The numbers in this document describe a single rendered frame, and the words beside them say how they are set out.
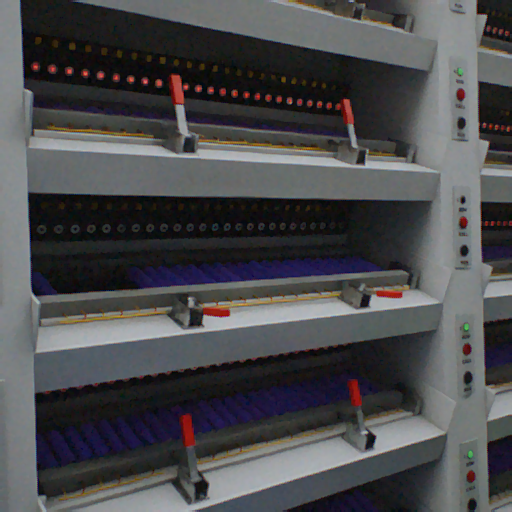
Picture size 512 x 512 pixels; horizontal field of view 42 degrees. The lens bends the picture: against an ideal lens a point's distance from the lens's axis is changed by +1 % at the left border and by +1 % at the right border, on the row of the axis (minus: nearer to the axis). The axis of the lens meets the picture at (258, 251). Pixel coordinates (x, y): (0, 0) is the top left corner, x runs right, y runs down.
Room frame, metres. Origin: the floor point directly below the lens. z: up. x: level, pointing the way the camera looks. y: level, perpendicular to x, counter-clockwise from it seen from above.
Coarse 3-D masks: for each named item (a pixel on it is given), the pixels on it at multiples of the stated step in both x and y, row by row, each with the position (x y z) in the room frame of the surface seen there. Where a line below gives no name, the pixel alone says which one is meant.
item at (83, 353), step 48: (48, 240) 0.81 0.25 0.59; (96, 240) 0.84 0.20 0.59; (144, 240) 0.88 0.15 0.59; (192, 240) 0.93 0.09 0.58; (240, 240) 0.97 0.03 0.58; (288, 240) 1.03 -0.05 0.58; (336, 240) 1.09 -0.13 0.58; (384, 240) 1.08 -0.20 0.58; (432, 288) 1.00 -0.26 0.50; (48, 336) 0.66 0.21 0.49; (96, 336) 0.68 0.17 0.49; (144, 336) 0.70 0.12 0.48; (192, 336) 0.73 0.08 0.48; (240, 336) 0.77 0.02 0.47; (288, 336) 0.82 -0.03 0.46; (336, 336) 0.87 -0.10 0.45; (384, 336) 0.93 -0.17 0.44; (48, 384) 0.65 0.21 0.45
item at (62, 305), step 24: (144, 288) 0.76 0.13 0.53; (168, 288) 0.78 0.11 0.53; (192, 288) 0.79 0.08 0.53; (216, 288) 0.80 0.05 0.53; (240, 288) 0.82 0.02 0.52; (264, 288) 0.85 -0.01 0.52; (288, 288) 0.87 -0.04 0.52; (312, 288) 0.90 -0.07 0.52; (336, 288) 0.93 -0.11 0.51; (408, 288) 0.99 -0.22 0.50; (48, 312) 0.69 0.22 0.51; (72, 312) 0.70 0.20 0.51; (96, 312) 0.72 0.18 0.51
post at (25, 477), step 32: (0, 0) 0.62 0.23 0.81; (0, 32) 0.62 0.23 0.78; (0, 64) 0.62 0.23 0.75; (0, 96) 0.62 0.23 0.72; (0, 128) 0.61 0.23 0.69; (0, 160) 0.61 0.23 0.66; (0, 192) 0.61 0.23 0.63; (0, 224) 0.61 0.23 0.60; (0, 320) 0.61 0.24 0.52; (0, 352) 0.61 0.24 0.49; (32, 352) 0.63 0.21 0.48; (32, 384) 0.63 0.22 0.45; (32, 416) 0.63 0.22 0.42; (32, 448) 0.63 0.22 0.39; (32, 480) 0.63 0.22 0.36
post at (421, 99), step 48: (432, 0) 1.00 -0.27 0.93; (384, 96) 1.07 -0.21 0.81; (432, 96) 1.00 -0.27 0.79; (432, 240) 1.00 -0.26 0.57; (480, 240) 1.04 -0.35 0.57; (480, 288) 1.04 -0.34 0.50; (432, 336) 1.01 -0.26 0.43; (480, 336) 1.04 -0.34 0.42; (432, 384) 1.01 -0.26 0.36; (480, 384) 1.04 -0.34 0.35; (480, 432) 1.03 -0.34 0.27; (432, 480) 1.01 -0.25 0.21; (480, 480) 1.03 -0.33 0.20
